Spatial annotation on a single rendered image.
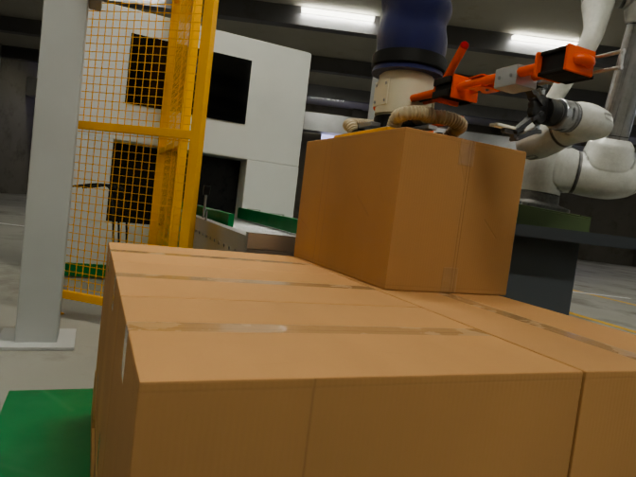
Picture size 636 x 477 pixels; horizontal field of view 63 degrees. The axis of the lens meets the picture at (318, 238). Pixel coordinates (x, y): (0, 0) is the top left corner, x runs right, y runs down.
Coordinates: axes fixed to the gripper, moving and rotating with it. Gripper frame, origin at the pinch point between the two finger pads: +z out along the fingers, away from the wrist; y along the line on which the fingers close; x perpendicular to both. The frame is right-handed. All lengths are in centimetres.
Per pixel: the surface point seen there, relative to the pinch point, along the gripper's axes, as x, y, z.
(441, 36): 16.4, -18.6, 10.1
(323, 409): -64, 57, 73
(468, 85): -7.1, 0.7, 16.5
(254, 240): 61, 49, 46
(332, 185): 31, 28, 32
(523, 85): -23.4, 2.9, 14.2
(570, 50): -37.7, -0.8, 17.3
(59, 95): 129, 2, 115
